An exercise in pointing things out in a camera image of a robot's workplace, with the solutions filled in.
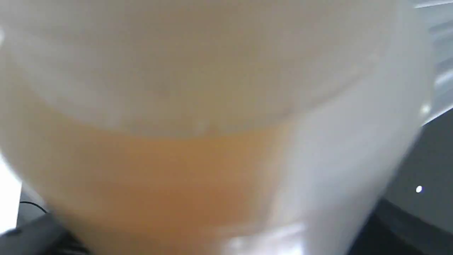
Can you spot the grey backdrop cloth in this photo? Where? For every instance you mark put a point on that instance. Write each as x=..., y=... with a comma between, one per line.
x=438, y=15

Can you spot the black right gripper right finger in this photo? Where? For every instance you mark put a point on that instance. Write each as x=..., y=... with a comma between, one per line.
x=392, y=231

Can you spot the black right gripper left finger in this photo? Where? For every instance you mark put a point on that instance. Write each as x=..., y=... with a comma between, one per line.
x=42, y=236

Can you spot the translucent squeeze bottle amber liquid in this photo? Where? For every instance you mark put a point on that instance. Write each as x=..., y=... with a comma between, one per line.
x=212, y=127

